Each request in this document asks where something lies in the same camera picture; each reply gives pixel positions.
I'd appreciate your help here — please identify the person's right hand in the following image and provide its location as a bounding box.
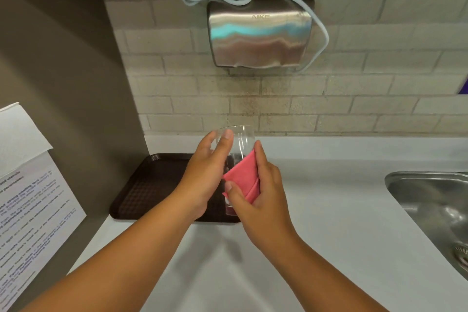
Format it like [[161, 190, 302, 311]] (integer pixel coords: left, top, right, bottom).
[[224, 140, 299, 252]]

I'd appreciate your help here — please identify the person's left hand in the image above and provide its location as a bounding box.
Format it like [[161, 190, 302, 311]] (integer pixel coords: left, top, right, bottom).
[[171, 129, 235, 219]]

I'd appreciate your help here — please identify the clear drinking glass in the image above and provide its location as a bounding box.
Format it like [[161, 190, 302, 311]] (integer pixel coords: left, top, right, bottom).
[[217, 125, 256, 218]]

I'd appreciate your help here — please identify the pink cleaning cloth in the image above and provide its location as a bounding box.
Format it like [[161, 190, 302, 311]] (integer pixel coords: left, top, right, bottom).
[[222, 150, 261, 207]]

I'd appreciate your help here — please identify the person's left forearm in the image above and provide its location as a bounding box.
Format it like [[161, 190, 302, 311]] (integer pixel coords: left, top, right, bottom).
[[18, 195, 206, 312]]

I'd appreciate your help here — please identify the person's right forearm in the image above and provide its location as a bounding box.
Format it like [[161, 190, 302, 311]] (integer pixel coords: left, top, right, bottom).
[[252, 228, 392, 312]]

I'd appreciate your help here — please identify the dark brown plastic tray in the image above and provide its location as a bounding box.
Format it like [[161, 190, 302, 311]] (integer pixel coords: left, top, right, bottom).
[[109, 153, 242, 224]]

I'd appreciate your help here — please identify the stainless steel hand dryer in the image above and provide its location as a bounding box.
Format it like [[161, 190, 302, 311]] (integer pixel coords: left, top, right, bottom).
[[206, 0, 315, 72]]

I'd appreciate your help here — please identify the brown cabinet side panel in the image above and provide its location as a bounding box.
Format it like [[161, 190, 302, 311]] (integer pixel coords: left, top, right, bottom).
[[0, 0, 148, 276]]

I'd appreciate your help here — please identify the stainless steel sink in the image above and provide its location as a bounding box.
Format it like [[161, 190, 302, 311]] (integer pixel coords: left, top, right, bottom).
[[384, 171, 468, 282]]

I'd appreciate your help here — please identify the printed paper notice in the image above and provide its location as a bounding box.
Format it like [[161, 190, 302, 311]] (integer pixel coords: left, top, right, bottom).
[[0, 147, 88, 312]]

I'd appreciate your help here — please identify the blank white paper sheet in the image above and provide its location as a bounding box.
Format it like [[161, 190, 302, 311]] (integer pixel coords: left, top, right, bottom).
[[0, 102, 54, 179]]

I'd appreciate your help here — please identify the metal sink drain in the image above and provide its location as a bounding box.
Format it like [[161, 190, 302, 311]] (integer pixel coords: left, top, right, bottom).
[[453, 243, 468, 273]]

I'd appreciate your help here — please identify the white power cable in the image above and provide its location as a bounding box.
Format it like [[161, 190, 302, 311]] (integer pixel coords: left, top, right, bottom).
[[178, 0, 330, 72]]

